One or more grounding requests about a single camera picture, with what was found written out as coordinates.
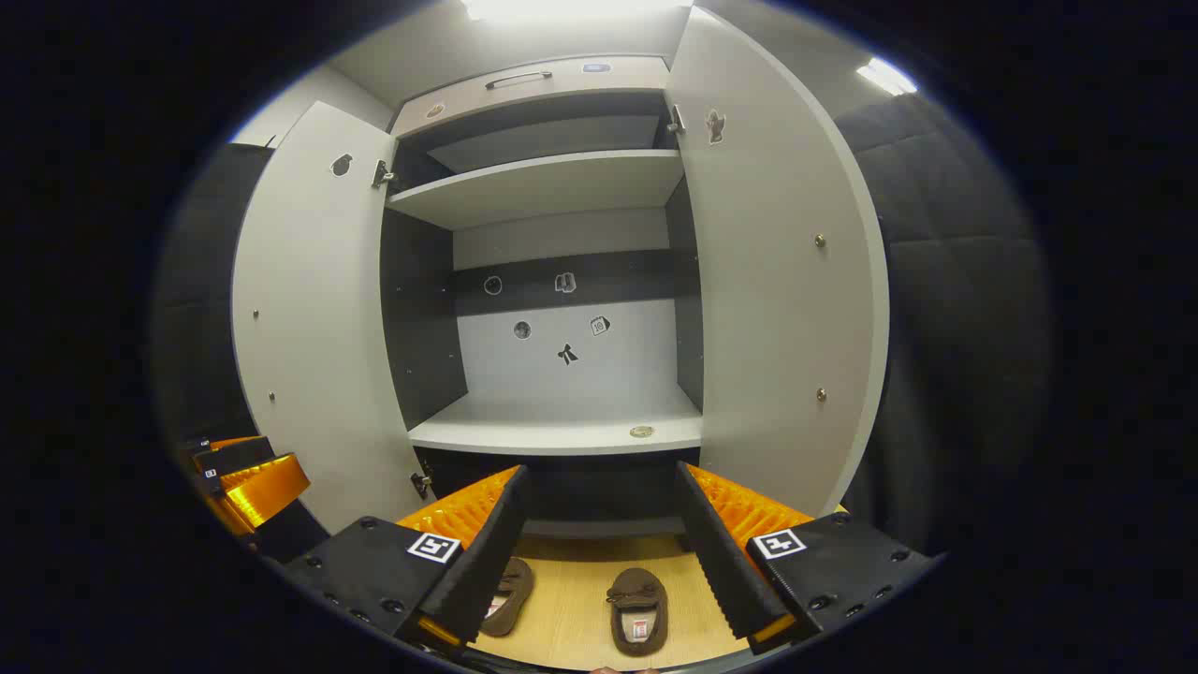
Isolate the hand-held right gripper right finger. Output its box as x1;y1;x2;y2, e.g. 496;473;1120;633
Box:
676;462;937;654

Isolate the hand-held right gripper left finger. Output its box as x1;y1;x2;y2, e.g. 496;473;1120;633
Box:
284;465;533;649

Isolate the brown fuzzy shoe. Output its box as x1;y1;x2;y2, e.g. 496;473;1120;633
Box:
482;557;536;637
606;567;669;656

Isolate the grey shoe cabinet door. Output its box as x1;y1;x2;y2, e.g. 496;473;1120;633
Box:
665;7;890;520
232;101;436;535

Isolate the grey cabinet drawer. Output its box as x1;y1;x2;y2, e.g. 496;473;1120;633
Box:
391;54;670;139

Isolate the narrow ceiling light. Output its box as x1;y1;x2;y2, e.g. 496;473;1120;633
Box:
856;56;918;96

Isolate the large ceiling light panel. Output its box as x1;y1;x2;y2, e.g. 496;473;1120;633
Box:
459;0;694;22

